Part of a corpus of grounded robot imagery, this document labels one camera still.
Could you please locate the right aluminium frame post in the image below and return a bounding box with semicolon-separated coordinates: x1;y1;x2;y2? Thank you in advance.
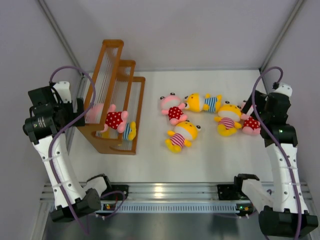
259;0;307;73

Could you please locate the yellow blue-striped toy on shelf front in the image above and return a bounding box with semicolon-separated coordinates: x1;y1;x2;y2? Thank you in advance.
101;121;137;142

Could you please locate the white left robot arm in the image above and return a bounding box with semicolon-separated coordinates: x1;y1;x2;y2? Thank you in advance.
22;81;113;223

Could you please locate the white slotted cable duct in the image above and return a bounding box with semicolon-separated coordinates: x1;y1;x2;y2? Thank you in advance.
96;201;253;214

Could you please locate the yellow pink-striped toy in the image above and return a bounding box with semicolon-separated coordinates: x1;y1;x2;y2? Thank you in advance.
164;120;202;153
214;101;243;137

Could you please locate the black left mount plate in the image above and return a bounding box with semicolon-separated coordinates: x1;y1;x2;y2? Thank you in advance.
100;184;129;201

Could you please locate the yellow blue-striped toy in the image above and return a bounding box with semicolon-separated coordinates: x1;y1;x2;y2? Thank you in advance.
184;93;222;113
101;121;137;142

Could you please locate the left aluminium frame post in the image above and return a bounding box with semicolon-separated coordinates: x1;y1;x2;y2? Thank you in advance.
36;0;81;68

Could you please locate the black mount plate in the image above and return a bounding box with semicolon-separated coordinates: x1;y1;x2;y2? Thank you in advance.
217;184;241;201
100;184;129;201

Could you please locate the black right mount plate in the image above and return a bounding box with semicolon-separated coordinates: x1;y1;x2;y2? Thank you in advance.
217;184;241;201

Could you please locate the yellow pink-striped toy front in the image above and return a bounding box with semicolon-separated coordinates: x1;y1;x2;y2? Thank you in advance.
164;120;202;153

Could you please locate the pink toy on shelf front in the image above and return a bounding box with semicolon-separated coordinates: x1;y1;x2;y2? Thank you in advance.
87;103;129;134

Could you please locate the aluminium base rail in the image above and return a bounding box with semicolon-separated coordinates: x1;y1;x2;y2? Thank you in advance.
40;182;313;203

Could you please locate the pink red-dotted toy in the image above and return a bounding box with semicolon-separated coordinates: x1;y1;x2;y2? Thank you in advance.
241;105;261;136
160;92;188;126

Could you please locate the wooden tiered shelf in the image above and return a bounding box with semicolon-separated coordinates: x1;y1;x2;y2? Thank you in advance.
78;39;146;155

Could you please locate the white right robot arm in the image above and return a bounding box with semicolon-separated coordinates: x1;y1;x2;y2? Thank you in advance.
233;83;319;240

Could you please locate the aluminium frame post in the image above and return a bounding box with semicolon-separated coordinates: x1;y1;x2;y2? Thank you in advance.
259;0;307;73
36;0;81;68

